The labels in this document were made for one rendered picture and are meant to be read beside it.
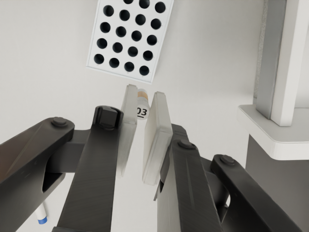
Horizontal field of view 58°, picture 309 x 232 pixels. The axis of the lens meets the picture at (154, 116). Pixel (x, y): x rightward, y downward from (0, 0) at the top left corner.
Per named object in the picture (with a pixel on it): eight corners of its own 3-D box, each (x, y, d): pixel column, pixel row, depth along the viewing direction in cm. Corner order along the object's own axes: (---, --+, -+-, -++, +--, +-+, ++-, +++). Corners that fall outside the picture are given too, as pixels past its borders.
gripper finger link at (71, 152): (107, 185, 11) (32, 170, 11) (116, 135, 16) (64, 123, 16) (115, 153, 11) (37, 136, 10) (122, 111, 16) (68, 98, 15)
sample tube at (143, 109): (146, 102, 23) (147, 123, 19) (132, 99, 23) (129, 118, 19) (150, 89, 23) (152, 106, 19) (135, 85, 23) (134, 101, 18)
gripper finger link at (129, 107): (122, 180, 13) (106, 177, 13) (128, 125, 20) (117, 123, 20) (137, 123, 12) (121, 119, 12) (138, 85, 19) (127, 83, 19)
